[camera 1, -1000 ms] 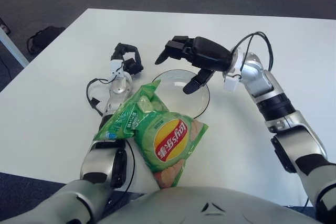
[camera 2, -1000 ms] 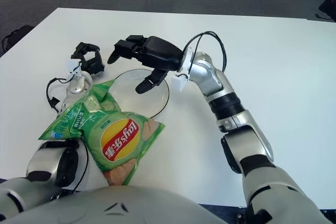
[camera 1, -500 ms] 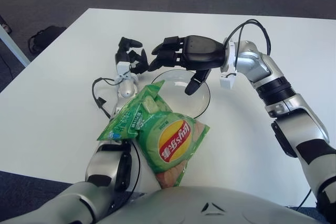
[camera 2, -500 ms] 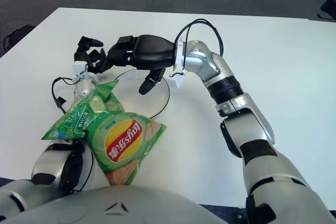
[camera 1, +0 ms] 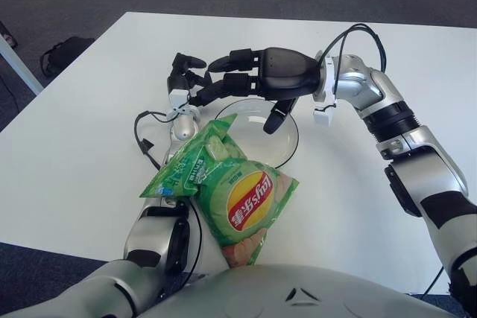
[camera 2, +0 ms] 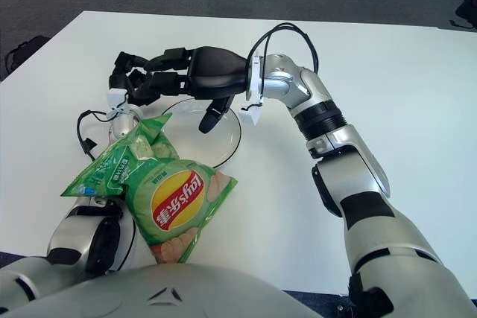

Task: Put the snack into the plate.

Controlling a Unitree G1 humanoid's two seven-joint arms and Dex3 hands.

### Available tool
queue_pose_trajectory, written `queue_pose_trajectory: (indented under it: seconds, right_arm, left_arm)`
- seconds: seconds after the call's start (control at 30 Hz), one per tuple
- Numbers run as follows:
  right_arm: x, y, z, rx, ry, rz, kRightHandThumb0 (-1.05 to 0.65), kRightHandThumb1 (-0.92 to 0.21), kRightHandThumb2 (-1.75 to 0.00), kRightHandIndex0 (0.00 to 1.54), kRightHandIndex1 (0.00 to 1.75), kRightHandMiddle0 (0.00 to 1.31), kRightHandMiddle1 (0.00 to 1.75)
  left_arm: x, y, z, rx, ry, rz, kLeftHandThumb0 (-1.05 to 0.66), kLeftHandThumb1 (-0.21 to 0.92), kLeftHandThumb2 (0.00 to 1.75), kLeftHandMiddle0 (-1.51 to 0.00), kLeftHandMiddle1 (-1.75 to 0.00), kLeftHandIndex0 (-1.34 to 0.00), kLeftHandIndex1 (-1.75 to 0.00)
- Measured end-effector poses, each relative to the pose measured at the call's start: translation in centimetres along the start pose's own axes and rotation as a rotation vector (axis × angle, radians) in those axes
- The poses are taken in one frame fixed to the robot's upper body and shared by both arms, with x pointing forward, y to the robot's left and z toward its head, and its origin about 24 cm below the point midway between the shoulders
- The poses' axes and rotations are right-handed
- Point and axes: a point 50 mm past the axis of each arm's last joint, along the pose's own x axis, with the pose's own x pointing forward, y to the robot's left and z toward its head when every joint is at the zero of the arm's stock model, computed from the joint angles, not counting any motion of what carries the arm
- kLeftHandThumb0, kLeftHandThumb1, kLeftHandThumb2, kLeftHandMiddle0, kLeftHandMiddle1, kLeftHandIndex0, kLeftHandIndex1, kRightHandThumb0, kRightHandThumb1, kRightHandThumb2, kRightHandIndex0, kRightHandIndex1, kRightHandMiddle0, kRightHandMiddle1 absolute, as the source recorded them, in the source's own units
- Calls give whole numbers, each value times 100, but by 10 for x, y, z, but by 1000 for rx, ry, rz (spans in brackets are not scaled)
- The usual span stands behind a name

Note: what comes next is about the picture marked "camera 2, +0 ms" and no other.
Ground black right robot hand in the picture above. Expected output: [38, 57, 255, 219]
[128, 46, 254, 133]

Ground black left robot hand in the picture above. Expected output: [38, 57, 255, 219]
[108, 51, 150, 105]

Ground green potato chip bag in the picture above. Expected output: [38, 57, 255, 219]
[60, 113, 239, 265]

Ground white plate with black rim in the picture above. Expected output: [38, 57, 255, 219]
[159, 96, 243, 169]

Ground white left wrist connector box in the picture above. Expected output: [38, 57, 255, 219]
[106, 89, 130, 118]

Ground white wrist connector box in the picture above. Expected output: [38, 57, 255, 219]
[106, 89, 130, 118]
[239, 104, 264, 126]

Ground white right wrist connector box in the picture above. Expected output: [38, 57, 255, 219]
[239, 104, 264, 126]

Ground black backpack on floor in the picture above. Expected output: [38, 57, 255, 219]
[4, 36, 51, 73]

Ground silver robot torso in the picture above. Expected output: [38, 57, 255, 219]
[0, 262, 329, 318]

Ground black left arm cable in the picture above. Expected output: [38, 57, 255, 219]
[76, 109, 137, 273]

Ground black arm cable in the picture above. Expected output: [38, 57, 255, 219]
[245, 22, 320, 103]
[76, 109, 137, 273]

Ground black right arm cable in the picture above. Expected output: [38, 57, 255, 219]
[245, 22, 320, 103]

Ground black bag with strap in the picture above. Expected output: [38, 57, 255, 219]
[449, 0, 477, 31]

